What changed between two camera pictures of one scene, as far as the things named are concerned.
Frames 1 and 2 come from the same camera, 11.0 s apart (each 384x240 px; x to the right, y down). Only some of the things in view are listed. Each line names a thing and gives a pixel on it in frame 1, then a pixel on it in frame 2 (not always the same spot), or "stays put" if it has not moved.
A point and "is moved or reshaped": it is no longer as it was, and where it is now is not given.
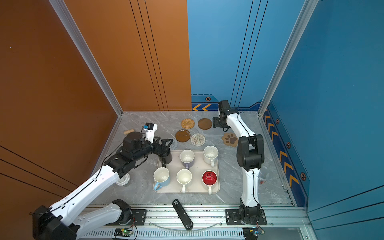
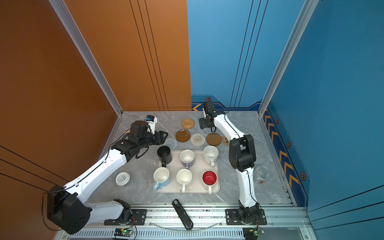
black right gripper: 215,122 -> 202,123
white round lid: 124,180 stays put
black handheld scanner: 182,215 stays put
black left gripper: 158,151 -> 159,138
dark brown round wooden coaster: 204,124 is moved or reshaped
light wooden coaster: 188,123 stays put
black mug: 166,160 stays put
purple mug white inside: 187,156 stays put
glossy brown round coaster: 183,135 stays put
